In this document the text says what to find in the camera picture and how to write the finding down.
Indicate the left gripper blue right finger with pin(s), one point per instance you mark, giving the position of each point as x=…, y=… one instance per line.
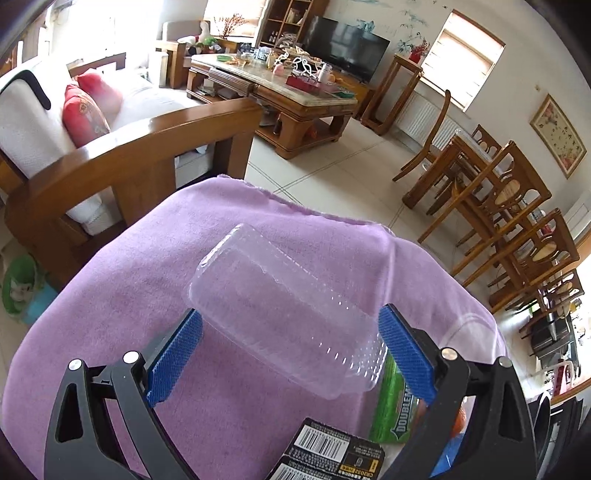
x=499, y=439

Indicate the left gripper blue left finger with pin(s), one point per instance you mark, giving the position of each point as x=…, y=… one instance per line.
x=81, y=442

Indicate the blue plastic packet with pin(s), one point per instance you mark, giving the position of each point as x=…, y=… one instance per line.
x=448, y=455

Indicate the green gum pack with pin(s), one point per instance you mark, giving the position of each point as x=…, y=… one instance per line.
x=397, y=407

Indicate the black barcode box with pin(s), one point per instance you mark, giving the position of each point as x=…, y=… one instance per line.
x=319, y=452

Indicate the clear plastic clamshell box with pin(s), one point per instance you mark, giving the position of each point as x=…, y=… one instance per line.
x=259, y=298

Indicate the orange ball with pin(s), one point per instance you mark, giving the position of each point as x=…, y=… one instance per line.
x=460, y=422

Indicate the purple table cloth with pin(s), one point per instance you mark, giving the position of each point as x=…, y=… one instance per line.
x=229, y=415

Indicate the wooden dining chair near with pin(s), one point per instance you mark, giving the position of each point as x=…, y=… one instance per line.
x=499, y=199

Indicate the wooden dining chair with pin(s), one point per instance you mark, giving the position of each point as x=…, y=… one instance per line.
x=499, y=199
x=425, y=152

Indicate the wooden dining table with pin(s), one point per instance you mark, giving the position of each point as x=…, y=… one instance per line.
x=460, y=145

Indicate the wooden sofa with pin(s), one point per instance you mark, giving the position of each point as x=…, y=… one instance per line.
x=136, y=163

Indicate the red cushion front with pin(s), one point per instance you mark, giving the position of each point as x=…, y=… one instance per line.
x=81, y=117

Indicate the red cushion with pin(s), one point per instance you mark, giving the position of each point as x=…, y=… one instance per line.
x=81, y=117
x=107, y=98

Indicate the red cushion back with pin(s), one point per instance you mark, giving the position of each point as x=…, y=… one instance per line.
x=107, y=98

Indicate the tall wooden plant stand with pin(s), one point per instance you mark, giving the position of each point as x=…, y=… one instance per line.
x=392, y=95

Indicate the wooden coffee table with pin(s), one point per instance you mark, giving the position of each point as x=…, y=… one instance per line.
x=303, y=120

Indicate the black television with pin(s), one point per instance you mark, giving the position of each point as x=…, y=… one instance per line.
x=346, y=47

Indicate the wooden bookshelf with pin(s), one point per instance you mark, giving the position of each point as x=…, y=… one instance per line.
x=287, y=20

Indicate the framed wall picture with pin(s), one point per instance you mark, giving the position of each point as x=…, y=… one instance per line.
x=559, y=136

